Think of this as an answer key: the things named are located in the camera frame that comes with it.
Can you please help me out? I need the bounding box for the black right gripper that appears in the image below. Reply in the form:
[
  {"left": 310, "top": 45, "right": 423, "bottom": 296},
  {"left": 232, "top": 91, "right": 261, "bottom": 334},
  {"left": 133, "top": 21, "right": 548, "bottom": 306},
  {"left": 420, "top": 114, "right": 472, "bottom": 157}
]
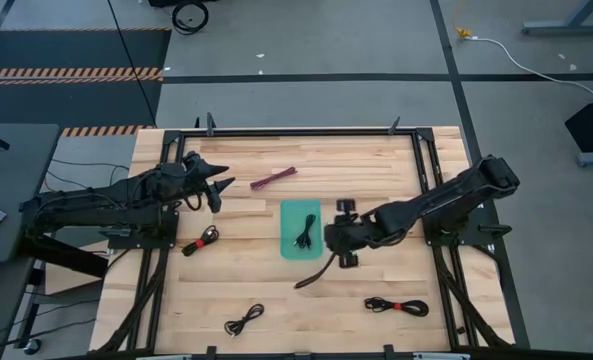
[{"left": 323, "top": 218, "right": 377, "bottom": 269}]

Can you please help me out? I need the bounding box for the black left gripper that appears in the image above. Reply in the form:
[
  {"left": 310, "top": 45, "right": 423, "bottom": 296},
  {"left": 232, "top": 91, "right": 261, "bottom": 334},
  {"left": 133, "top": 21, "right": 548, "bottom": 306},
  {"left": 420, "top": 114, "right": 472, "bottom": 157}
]
[{"left": 145, "top": 151, "right": 237, "bottom": 201}]

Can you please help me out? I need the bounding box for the dark maroon USB-C cable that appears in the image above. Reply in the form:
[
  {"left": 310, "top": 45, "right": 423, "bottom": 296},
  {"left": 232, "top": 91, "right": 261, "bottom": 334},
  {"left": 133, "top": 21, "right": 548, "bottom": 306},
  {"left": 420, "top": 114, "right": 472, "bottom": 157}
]
[{"left": 293, "top": 251, "right": 338, "bottom": 291}]

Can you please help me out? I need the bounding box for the bright maroon braided cable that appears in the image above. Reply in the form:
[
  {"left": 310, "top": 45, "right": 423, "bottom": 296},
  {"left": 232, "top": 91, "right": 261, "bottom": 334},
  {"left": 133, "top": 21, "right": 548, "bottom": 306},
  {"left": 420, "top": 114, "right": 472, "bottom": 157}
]
[{"left": 249, "top": 166, "right": 299, "bottom": 191}]

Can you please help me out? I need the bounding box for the translucent green plastic bin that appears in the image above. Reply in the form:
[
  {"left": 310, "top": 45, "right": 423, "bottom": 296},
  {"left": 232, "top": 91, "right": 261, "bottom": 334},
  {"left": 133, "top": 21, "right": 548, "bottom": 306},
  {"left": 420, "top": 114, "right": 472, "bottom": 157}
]
[{"left": 279, "top": 199, "right": 324, "bottom": 261}]

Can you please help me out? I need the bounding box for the black cable with red tie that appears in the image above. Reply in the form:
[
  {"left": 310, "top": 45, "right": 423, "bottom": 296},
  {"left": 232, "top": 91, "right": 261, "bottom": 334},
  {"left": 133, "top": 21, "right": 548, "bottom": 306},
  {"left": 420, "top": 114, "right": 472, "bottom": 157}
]
[
  {"left": 363, "top": 296, "right": 430, "bottom": 318},
  {"left": 181, "top": 224, "right": 221, "bottom": 258}
]

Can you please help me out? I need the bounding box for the black USB-C cable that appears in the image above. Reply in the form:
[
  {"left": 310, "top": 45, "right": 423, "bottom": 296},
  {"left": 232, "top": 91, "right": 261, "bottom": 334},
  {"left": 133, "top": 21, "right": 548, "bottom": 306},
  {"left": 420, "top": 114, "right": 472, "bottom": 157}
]
[
  {"left": 223, "top": 303, "right": 266, "bottom": 338},
  {"left": 293, "top": 213, "right": 318, "bottom": 250}
]

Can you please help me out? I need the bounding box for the black mat with hazard stripes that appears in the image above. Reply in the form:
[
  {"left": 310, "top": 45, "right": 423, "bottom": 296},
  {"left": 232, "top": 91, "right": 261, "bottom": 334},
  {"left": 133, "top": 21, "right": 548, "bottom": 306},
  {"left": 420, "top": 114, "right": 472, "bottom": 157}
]
[{"left": 0, "top": 26, "right": 173, "bottom": 138}]

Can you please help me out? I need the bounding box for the dark grey side desk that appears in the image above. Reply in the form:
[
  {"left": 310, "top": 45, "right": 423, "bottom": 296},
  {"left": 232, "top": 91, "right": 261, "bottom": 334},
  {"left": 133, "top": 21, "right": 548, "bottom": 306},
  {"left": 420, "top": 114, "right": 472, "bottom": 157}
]
[{"left": 0, "top": 123, "right": 61, "bottom": 360}]

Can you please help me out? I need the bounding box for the grey table leg base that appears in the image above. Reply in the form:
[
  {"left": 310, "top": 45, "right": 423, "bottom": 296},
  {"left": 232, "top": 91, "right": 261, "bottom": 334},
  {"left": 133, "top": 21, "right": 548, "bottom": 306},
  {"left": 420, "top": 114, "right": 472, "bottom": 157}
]
[{"left": 521, "top": 0, "right": 593, "bottom": 37}]

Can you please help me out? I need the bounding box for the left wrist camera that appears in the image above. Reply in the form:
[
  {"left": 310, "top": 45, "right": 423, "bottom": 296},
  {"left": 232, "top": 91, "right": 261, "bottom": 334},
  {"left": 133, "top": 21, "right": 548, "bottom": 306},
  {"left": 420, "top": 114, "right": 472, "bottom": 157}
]
[{"left": 204, "top": 188, "right": 224, "bottom": 215}]

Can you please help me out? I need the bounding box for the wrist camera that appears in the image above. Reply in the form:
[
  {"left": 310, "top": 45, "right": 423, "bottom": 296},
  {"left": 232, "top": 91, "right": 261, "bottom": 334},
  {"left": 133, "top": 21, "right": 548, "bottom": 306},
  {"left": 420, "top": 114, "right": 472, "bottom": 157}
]
[
  {"left": 335, "top": 198, "right": 358, "bottom": 224},
  {"left": 204, "top": 188, "right": 224, "bottom": 215}
]

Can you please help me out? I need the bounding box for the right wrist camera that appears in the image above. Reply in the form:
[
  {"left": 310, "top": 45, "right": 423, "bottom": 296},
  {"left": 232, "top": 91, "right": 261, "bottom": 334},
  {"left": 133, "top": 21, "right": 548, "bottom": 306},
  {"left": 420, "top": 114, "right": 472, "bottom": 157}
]
[{"left": 335, "top": 198, "right": 358, "bottom": 224}]

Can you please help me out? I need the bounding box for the black aluminium table frame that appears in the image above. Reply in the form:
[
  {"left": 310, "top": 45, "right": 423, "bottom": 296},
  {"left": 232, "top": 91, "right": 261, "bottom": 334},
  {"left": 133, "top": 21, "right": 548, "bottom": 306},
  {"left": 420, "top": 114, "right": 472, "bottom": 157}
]
[{"left": 95, "top": 113, "right": 531, "bottom": 360}]

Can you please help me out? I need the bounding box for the long black floor cable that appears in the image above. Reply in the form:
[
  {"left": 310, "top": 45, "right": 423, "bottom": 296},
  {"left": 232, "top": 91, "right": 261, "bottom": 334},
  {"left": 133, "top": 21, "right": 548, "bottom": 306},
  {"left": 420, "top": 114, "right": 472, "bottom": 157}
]
[{"left": 106, "top": 0, "right": 158, "bottom": 127}]

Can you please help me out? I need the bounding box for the black coiled floor cable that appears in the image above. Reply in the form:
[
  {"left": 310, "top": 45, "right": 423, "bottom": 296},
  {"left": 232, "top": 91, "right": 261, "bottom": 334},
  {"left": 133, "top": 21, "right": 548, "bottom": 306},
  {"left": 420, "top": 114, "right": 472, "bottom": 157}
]
[{"left": 171, "top": 0, "right": 210, "bottom": 36}]

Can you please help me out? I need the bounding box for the white floor cable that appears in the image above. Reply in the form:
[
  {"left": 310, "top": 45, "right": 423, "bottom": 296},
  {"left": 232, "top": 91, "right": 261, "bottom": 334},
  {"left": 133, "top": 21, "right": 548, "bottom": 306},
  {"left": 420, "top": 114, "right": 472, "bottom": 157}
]
[{"left": 463, "top": 35, "right": 593, "bottom": 103}]

